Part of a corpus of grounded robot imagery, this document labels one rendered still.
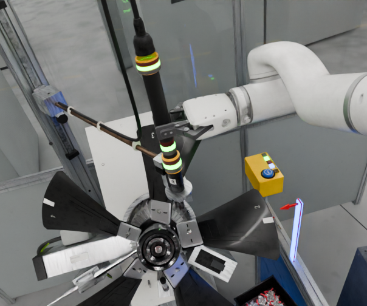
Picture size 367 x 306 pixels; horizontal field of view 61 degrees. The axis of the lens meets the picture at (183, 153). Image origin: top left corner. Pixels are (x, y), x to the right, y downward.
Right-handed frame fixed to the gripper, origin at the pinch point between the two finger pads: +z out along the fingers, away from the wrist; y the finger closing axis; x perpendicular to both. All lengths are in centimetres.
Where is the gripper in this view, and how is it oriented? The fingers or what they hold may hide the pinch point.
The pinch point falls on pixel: (163, 125)
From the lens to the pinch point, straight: 67.1
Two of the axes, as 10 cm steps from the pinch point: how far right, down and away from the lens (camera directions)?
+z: -9.6, 2.5, -0.7
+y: -2.2, -6.0, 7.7
